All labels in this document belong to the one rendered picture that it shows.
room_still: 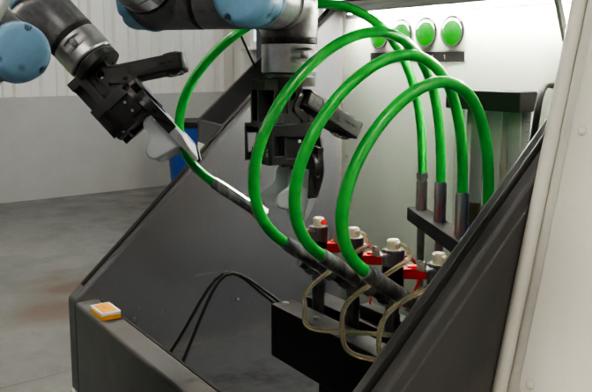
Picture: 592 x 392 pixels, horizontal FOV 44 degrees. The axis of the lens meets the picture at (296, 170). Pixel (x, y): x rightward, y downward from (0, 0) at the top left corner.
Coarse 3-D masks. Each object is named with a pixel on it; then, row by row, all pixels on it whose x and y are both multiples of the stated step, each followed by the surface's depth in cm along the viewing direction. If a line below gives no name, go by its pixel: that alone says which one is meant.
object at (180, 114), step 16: (320, 0) 109; (336, 0) 109; (368, 16) 110; (240, 32) 107; (224, 48) 107; (400, 48) 112; (208, 64) 107; (192, 80) 106; (416, 80) 113; (176, 112) 107; (416, 112) 114; (192, 160) 108; (208, 176) 109
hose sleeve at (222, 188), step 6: (216, 180) 109; (210, 186) 110; (216, 186) 109; (222, 186) 109; (228, 186) 110; (222, 192) 110; (228, 192) 110; (234, 192) 110; (228, 198) 110; (234, 198) 110; (240, 198) 110; (246, 198) 111; (240, 204) 110; (246, 204) 110; (246, 210) 111
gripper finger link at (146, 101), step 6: (138, 90) 107; (144, 96) 104; (144, 102) 104; (150, 102) 104; (150, 108) 104; (156, 108) 104; (150, 114) 105; (156, 114) 104; (162, 114) 104; (156, 120) 105; (162, 120) 104; (168, 120) 104; (162, 126) 105; (168, 126) 105; (174, 126) 105; (168, 132) 105
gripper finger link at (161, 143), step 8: (144, 120) 106; (152, 120) 106; (144, 128) 106; (152, 128) 106; (160, 128) 106; (176, 128) 105; (152, 136) 106; (160, 136) 106; (168, 136) 105; (176, 136) 105; (184, 136) 105; (152, 144) 106; (160, 144) 106; (168, 144) 106; (176, 144) 105; (184, 144) 105; (192, 144) 106; (152, 152) 106; (160, 152) 105; (168, 152) 106; (192, 152) 106
